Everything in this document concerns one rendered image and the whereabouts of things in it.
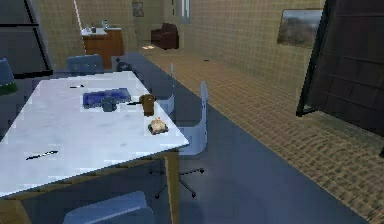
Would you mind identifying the dark red armchair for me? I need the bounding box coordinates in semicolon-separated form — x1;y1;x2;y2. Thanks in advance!
150;22;180;51

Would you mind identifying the blue flat tray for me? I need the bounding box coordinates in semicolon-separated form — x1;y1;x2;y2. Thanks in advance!
82;87;132;110

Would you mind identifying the tan pastry on dark plate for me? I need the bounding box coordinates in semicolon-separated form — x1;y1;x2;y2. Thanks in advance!
147;117;170;136

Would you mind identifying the dark brown shelf rack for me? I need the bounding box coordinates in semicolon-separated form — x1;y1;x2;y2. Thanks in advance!
295;0;384;158

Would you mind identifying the pale blue swivel chair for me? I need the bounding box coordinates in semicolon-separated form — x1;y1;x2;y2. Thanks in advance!
148;80;210;200

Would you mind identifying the white table with wooden legs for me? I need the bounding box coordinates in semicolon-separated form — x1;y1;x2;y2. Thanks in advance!
0;70;190;224

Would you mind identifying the grey-blue mug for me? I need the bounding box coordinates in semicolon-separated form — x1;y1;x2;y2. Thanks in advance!
101;97;118;113

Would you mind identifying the small framed dark picture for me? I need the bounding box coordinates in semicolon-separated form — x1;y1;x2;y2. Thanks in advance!
131;1;145;18

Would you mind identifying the dark round bin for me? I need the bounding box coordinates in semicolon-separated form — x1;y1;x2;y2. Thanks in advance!
115;57;135;73

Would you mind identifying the pale window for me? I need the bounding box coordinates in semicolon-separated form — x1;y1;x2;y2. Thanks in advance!
180;0;191;25

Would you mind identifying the framed landscape picture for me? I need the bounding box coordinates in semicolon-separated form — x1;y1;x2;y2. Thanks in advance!
276;8;324;49

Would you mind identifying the wooden cupboard with white worktop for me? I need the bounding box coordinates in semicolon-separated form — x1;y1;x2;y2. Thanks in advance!
81;27;126;70

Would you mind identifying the black knife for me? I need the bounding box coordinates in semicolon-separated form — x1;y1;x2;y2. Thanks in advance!
25;150;59;161

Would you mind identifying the brown wooden cup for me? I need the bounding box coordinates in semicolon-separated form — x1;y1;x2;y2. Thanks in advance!
139;94;157;117

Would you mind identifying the dark fridge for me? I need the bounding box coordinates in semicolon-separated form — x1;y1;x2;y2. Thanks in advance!
0;0;54;80

